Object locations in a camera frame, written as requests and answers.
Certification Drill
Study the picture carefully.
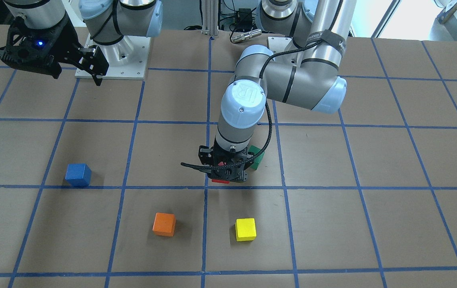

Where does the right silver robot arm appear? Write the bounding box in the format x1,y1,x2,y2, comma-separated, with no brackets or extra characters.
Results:
0,0,163,86

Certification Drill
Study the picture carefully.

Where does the red wooden block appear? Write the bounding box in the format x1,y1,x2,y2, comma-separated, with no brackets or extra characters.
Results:
211,162,230,184

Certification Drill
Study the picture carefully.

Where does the blue wooden block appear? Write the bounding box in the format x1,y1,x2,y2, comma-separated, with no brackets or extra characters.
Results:
64,163,92,187

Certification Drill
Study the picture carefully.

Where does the yellow wooden block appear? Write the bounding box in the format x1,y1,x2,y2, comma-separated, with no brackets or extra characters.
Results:
235,218,256,241

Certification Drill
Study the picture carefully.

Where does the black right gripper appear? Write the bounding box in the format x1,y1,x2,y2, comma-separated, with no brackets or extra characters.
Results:
1,16,109,87

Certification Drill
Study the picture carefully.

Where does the orange wooden block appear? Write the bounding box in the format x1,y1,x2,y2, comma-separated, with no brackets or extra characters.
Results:
152,212,176,237

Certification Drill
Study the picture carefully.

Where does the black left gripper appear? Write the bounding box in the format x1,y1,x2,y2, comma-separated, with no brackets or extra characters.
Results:
198,145,254,183

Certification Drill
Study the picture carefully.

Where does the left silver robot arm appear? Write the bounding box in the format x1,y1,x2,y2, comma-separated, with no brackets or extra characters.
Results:
182,0,356,182

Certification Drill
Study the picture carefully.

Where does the green wooden block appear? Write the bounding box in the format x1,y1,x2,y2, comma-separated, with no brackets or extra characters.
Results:
248,145,265,170

